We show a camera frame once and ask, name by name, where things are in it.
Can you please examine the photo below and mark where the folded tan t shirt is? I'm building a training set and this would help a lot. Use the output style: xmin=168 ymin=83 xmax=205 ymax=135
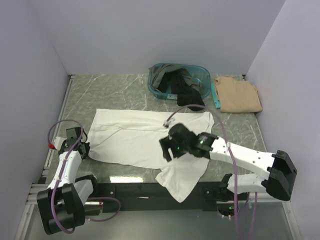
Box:
xmin=214 ymin=76 xmax=263 ymax=113

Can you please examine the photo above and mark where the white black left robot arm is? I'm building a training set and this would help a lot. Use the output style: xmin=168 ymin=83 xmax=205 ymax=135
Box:
xmin=36 ymin=126 xmax=100 ymax=235

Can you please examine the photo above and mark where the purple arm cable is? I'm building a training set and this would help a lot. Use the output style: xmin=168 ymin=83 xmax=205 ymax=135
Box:
xmin=163 ymin=104 xmax=258 ymax=240
xmin=47 ymin=119 xmax=121 ymax=235

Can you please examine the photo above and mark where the black base crossbar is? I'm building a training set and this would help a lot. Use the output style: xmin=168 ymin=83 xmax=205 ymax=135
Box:
xmin=93 ymin=182 xmax=228 ymax=211

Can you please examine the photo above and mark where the black t shirt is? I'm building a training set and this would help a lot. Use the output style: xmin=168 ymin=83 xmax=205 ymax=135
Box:
xmin=157 ymin=69 xmax=205 ymax=107

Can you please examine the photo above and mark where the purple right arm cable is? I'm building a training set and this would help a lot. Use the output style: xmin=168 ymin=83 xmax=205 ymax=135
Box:
xmin=163 ymin=104 xmax=258 ymax=240

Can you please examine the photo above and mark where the teal plastic basket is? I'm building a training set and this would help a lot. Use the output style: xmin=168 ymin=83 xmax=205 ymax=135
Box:
xmin=147 ymin=63 xmax=211 ymax=100

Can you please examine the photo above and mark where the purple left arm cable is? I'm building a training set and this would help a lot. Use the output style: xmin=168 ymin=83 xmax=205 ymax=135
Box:
xmin=47 ymin=119 xmax=121 ymax=235

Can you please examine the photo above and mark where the grey t shirt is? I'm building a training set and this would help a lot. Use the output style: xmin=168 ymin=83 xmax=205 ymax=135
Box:
xmin=149 ymin=63 xmax=201 ymax=92

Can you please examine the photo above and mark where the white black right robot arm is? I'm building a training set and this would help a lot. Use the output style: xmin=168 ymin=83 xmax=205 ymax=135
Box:
xmin=159 ymin=123 xmax=298 ymax=201

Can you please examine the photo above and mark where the white t shirt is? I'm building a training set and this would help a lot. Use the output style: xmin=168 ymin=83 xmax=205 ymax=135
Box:
xmin=88 ymin=109 xmax=209 ymax=203

